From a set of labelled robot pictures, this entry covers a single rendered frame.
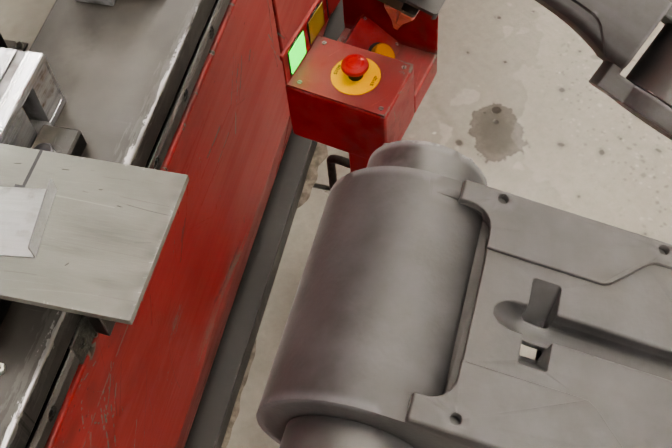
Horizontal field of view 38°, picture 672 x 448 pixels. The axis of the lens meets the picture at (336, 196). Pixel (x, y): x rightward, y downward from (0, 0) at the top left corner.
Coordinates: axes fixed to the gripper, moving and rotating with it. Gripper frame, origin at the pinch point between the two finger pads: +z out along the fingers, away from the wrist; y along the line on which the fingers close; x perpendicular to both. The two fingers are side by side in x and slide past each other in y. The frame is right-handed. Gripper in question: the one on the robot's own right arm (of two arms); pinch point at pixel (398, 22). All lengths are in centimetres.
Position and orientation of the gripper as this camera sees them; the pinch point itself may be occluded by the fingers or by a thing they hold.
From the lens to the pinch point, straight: 146.5
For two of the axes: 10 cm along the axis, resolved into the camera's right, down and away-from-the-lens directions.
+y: -8.9, -4.5, 0.6
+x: -4.3, 7.7, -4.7
